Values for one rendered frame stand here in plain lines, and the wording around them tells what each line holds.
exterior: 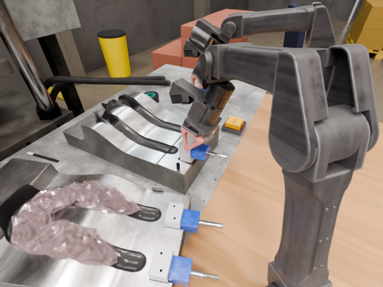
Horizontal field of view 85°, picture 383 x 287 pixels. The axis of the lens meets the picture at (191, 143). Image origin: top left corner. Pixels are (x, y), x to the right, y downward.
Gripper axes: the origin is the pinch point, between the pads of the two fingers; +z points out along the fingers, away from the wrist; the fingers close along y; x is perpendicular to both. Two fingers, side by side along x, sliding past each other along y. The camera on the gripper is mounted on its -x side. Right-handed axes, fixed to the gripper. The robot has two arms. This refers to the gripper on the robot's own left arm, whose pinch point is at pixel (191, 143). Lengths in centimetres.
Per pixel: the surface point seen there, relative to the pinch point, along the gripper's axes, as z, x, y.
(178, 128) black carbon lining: 7.6, -9.1, -11.4
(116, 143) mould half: 12.1, -19.4, 6.4
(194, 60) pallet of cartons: 51, -82, -185
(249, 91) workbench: 4, 1, -68
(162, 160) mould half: 7.3, -4.2, 4.9
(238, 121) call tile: 3.6, 6.1, -32.4
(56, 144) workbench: 32, -44, 8
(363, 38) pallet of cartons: -36, 89, -468
